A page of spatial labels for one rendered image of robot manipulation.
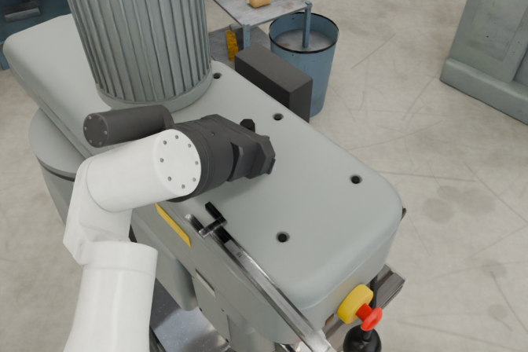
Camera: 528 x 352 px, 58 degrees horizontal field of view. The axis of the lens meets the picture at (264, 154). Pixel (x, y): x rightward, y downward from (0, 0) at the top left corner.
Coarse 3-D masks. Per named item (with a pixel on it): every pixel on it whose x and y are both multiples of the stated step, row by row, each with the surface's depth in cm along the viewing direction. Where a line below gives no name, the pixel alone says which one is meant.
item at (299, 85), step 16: (256, 48) 118; (240, 64) 116; (256, 64) 113; (272, 64) 113; (288, 64) 113; (256, 80) 115; (272, 80) 110; (288, 80) 109; (304, 80) 109; (272, 96) 113; (288, 96) 108; (304, 96) 112; (304, 112) 116
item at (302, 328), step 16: (208, 208) 64; (192, 224) 62; (224, 224) 62; (224, 240) 60; (240, 256) 59; (256, 272) 57; (256, 288) 56; (272, 288) 56; (272, 304) 55; (288, 304) 55; (288, 320) 53; (304, 320) 53; (304, 336) 52; (320, 336) 52
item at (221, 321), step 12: (192, 276) 93; (204, 300) 97; (204, 312) 103; (216, 312) 95; (216, 324) 101; (228, 324) 93; (228, 336) 98; (240, 336) 94; (252, 336) 94; (240, 348) 99; (252, 348) 98; (264, 348) 101
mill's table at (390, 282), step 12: (384, 264) 166; (384, 276) 164; (396, 276) 163; (384, 288) 159; (396, 288) 159; (384, 300) 157; (324, 324) 151; (336, 324) 154; (348, 324) 151; (336, 336) 149; (228, 348) 146; (336, 348) 146
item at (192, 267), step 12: (144, 216) 91; (156, 228) 87; (168, 240) 85; (180, 252) 83; (192, 264) 80; (204, 276) 78; (204, 288) 83; (216, 288) 77; (216, 300) 81; (228, 300) 75; (228, 312) 79; (240, 324) 77
